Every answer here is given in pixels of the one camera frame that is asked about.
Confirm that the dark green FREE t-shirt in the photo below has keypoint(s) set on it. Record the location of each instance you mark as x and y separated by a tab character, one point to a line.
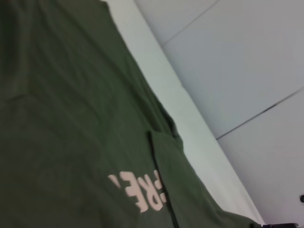
71	107

